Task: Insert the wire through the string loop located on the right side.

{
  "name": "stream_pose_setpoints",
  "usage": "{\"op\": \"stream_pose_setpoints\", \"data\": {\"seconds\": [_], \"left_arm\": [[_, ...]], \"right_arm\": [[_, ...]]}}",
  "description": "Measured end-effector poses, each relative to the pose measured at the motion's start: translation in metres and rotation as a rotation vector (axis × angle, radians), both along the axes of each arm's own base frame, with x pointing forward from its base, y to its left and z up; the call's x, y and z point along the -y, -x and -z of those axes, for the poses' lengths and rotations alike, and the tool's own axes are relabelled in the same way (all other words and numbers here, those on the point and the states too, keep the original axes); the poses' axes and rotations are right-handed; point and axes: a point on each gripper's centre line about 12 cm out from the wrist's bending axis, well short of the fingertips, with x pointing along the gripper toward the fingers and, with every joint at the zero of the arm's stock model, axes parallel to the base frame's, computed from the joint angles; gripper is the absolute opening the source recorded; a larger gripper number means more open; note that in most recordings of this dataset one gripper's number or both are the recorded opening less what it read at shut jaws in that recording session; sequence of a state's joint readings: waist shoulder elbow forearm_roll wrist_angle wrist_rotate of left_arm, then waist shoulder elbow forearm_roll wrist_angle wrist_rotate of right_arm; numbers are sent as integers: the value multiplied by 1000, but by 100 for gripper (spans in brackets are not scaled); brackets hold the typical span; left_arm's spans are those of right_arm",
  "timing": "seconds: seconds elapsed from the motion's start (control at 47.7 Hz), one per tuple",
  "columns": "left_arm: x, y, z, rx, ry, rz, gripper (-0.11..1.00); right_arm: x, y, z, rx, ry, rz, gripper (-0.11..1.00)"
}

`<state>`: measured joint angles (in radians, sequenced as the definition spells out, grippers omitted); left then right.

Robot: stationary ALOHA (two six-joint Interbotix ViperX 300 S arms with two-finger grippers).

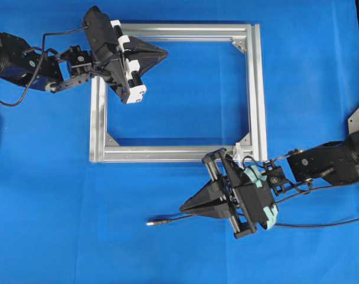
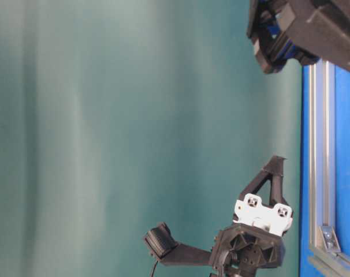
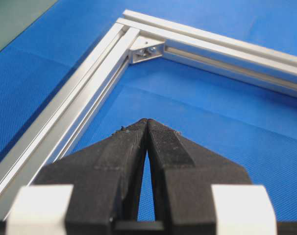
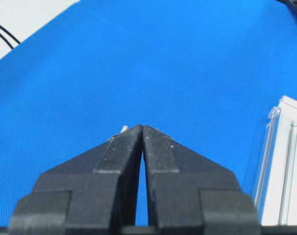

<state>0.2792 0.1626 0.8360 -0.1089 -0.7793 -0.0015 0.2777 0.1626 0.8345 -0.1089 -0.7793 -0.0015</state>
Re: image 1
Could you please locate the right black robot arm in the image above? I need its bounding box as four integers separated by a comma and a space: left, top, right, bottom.
179, 131, 359, 238

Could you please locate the black wire with silver plug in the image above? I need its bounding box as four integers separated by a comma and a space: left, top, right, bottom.
146, 214, 359, 228

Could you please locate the right gripper teal trim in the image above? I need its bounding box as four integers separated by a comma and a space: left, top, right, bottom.
179, 149, 278, 238

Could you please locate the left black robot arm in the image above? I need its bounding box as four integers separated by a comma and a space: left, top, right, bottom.
0, 20, 168, 104

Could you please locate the aluminium extrusion frame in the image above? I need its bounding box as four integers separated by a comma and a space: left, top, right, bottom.
89, 22, 268, 163

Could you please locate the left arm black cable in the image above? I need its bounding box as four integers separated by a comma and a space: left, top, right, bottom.
0, 24, 88, 107

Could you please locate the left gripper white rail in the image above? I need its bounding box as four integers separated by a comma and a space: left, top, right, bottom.
101, 19, 168, 104

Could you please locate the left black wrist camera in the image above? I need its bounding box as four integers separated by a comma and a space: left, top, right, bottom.
83, 6, 118, 62

